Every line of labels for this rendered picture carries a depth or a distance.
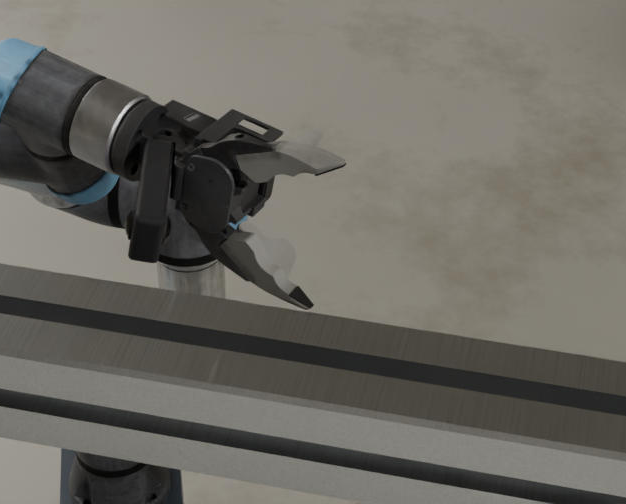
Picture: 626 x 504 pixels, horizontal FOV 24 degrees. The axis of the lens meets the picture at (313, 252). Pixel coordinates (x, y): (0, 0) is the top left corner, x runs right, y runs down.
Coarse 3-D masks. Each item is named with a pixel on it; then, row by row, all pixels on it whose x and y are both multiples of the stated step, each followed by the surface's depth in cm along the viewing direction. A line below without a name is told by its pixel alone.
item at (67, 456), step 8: (64, 456) 222; (72, 456) 222; (64, 464) 221; (72, 464) 221; (64, 472) 219; (176, 472) 219; (64, 480) 218; (176, 480) 218; (64, 488) 217; (176, 488) 217; (64, 496) 216; (176, 496) 216
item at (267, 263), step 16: (240, 224) 125; (240, 240) 122; (256, 240) 123; (272, 240) 126; (240, 256) 123; (256, 256) 123; (272, 256) 125; (288, 256) 127; (256, 272) 123; (272, 272) 123; (288, 272) 126; (272, 288) 123; (288, 288) 123; (304, 304) 123
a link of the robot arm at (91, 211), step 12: (0, 180) 151; (12, 180) 152; (36, 192) 163; (48, 192) 164; (48, 204) 171; (60, 204) 170; (72, 204) 170; (84, 204) 172; (96, 204) 173; (84, 216) 175; (96, 216) 175; (108, 216) 174
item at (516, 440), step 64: (0, 320) 45; (64, 320) 45; (128, 320) 45; (192, 320) 45; (256, 320) 45; (320, 320) 45; (0, 384) 44; (64, 384) 44; (128, 384) 43; (192, 384) 42; (256, 384) 42; (320, 384) 42; (384, 384) 42; (448, 384) 43; (512, 384) 43; (576, 384) 42; (64, 448) 46; (128, 448) 45; (192, 448) 44; (256, 448) 44; (320, 448) 44; (384, 448) 42; (448, 448) 42; (512, 448) 41; (576, 448) 41
